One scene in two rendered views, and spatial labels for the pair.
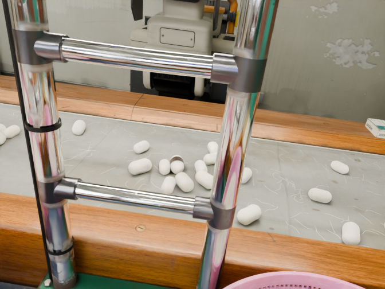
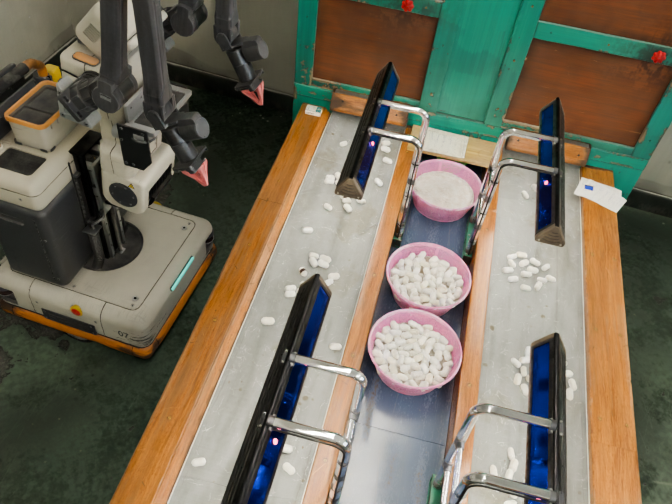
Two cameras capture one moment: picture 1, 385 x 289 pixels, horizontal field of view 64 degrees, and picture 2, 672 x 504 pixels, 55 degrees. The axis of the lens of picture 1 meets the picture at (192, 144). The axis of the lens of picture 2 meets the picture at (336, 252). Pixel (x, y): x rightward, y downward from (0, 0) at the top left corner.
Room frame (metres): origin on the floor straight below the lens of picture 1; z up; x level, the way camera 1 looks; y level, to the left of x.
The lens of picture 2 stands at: (0.30, 1.66, 2.26)
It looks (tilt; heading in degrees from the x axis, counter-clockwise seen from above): 48 degrees down; 274
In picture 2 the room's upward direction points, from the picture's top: 8 degrees clockwise
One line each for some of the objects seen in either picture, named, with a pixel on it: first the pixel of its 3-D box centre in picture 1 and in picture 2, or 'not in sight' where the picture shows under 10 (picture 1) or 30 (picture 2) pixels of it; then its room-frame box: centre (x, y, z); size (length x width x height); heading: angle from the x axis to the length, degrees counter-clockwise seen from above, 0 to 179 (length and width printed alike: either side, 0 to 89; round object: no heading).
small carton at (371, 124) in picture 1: (380, 128); (313, 110); (0.62, -0.40, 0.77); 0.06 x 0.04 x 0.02; 177
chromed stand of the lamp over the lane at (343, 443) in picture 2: not in sight; (310, 444); (0.34, 1.01, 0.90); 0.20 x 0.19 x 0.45; 87
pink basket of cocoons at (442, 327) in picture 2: not in sight; (412, 355); (0.12, 0.59, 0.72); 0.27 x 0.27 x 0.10
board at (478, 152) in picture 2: not in sight; (452, 146); (0.07, -0.34, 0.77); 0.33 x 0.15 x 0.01; 177
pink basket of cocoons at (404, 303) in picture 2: not in sight; (425, 283); (0.11, 0.31, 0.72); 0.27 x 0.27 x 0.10
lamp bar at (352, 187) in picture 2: not in sight; (371, 123); (0.37, 0.03, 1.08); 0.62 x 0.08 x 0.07; 87
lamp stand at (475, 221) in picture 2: not in sight; (509, 202); (-0.11, 0.06, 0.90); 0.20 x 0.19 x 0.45; 87
